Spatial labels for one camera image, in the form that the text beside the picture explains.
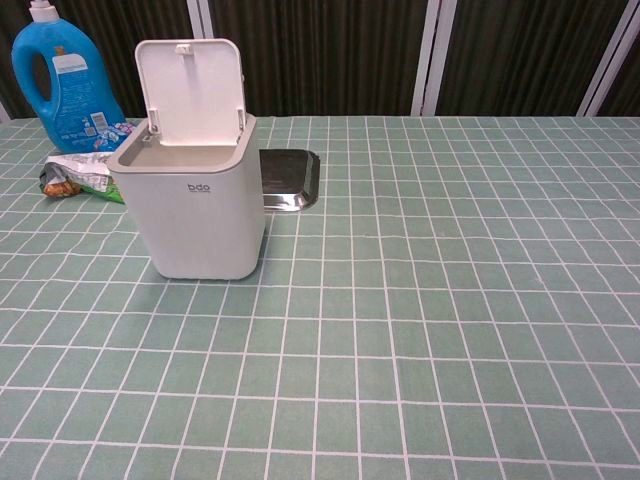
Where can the stainless steel tray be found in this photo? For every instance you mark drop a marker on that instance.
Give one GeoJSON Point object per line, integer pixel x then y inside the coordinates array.
{"type": "Point", "coordinates": [287, 182]}

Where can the green grid tablecloth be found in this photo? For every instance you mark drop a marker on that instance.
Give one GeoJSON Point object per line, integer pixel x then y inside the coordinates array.
{"type": "Point", "coordinates": [380, 310]}

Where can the white plastic bin lid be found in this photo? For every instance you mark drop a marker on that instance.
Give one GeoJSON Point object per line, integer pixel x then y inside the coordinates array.
{"type": "Point", "coordinates": [192, 85]}

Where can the crumpled snack bag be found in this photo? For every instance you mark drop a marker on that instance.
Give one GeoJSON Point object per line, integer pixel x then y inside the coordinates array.
{"type": "Point", "coordinates": [82, 175]}

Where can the white partition frame post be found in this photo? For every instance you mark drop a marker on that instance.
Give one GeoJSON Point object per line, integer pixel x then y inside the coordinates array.
{"type": "Point", "coordinates": [430, 55]}
{"type": "Point", "coordinates": [610, 60]}
{"type": "Point", "coordinates": [200, 20]}

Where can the blue detergent bottle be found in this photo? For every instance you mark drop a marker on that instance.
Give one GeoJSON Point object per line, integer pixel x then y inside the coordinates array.
{"type": "Point", "coordinates": [70, 107]}

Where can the white plastic trash bin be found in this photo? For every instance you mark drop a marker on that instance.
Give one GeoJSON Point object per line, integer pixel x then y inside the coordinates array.
{"type": "Point", "coordinates": [200, 220]}

